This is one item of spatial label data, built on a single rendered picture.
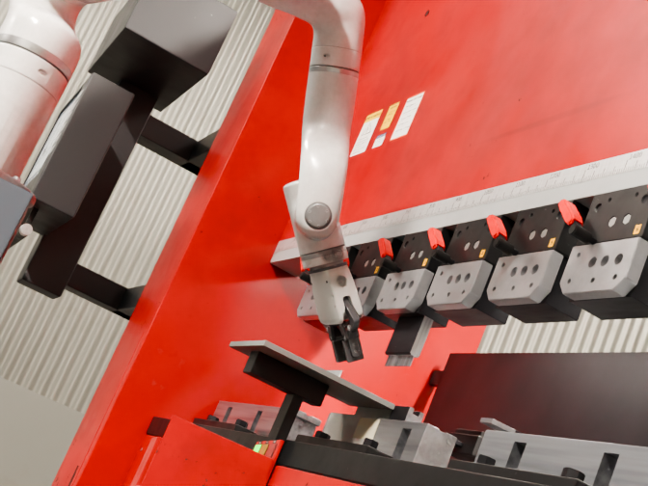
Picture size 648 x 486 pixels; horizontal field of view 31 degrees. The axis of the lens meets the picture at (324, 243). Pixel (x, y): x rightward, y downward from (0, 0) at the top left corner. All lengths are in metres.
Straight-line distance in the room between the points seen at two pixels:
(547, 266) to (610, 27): 0.46
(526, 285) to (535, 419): 0.90
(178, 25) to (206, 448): 1.69
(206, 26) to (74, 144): 0.49
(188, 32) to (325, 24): 1.10
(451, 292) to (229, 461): 0.52
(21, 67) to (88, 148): 1.30
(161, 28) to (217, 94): 2.04
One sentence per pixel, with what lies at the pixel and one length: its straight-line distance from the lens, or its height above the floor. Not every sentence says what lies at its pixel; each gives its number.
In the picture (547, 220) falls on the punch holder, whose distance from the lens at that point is 1.83.
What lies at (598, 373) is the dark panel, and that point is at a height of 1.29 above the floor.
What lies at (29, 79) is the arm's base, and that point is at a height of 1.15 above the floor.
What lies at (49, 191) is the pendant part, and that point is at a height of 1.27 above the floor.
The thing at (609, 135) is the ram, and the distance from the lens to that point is 1.81.
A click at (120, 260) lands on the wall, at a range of 4.92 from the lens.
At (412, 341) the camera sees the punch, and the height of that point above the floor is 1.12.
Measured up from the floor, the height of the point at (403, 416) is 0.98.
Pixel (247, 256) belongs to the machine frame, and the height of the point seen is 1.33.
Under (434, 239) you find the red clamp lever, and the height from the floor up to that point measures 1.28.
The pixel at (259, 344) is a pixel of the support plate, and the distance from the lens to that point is 1.95.
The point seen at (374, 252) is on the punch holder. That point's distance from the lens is 2.35.
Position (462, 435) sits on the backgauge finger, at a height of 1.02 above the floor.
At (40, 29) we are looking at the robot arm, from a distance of 1.72.
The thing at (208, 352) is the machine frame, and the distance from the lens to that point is 2.88.
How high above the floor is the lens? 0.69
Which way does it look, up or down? 15 degrees up
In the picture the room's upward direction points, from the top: 23 degrees clockwise
